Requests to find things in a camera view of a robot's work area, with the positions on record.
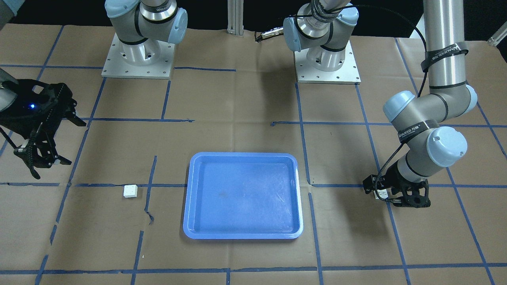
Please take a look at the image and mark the aluminium frame post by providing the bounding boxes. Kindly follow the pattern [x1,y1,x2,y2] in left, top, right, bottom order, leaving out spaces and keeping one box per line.
[227,0,244,37]

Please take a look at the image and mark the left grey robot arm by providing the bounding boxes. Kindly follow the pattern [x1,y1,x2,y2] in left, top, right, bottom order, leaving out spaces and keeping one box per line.
[283,0,477,209]

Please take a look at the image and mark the white block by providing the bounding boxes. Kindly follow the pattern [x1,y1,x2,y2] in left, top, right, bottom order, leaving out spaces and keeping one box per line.
[123,184,138,198]
[375,189,389,199]

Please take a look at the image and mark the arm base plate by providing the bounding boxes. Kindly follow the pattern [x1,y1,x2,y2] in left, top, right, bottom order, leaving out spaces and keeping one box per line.
[294,42,362,84]
[101,35,176,80]

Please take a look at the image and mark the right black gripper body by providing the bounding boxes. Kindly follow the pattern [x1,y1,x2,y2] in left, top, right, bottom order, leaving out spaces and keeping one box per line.
[0,79,60,137]

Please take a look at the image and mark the blue plastic tray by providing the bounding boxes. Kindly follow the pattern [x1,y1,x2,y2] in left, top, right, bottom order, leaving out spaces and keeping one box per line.
[183,152,304,240]

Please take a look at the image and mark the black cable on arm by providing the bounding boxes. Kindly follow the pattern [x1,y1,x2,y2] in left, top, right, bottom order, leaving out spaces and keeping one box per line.
[255,4,430,190]

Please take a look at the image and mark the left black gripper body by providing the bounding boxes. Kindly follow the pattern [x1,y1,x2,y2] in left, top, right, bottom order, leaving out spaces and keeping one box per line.
[362,165,430,202]

